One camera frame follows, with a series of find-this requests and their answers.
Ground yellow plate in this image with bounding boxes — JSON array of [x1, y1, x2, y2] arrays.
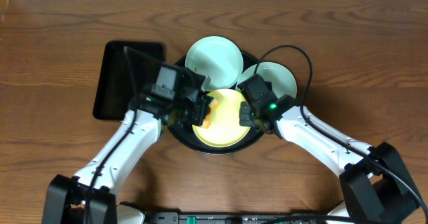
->
[[192, 89, 250, 147]]

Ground yellow green scrub sponge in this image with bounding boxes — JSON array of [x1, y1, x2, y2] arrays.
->
[[201, 98, 220, 128]]

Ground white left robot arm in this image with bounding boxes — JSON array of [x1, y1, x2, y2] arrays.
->
[[42, 64, 213, 223]]

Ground round black tray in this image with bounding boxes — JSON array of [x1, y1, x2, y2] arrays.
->
[[169, 50, 264, 154]]

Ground rectangular black tray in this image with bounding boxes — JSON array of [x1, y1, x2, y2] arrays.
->
[[92, 40, 166, 121]]

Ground mint green plate right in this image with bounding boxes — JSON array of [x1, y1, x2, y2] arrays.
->
[[257, 62, 297, 98]]

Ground mint green plate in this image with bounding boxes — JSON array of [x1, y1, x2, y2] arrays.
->
[[185, 36, 243, 92], [257, 62, 297, 98]]

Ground mint green plate rear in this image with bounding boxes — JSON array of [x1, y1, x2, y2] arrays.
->
[[185, 36, 243, 92]]

